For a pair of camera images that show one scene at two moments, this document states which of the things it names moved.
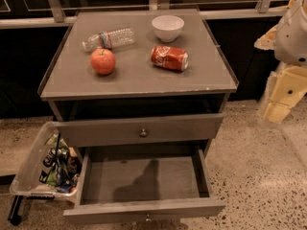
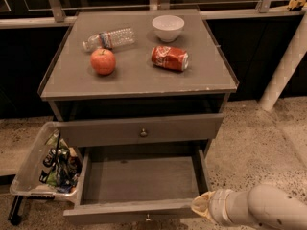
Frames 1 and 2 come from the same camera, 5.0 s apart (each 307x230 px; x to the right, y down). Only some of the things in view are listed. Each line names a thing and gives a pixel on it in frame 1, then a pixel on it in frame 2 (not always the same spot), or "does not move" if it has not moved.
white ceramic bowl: x=168 y=28 does not move
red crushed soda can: x=170 y=57 does not move
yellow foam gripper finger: x=276 y=111 -> x=200 y=204
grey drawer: x=127 y=183 does not move
